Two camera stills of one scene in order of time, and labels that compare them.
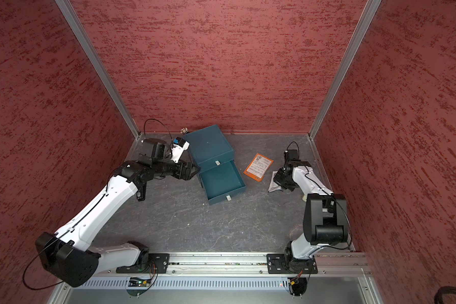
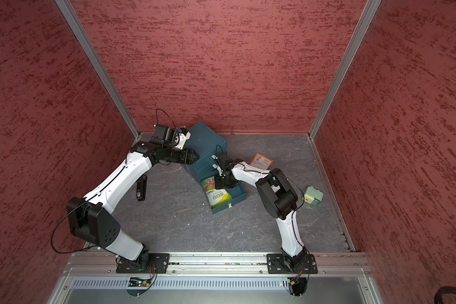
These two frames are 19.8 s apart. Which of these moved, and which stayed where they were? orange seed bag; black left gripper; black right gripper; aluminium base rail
Moved: black right gripper; black left gripper
Stayed: aluminium base rail; orange seed bag
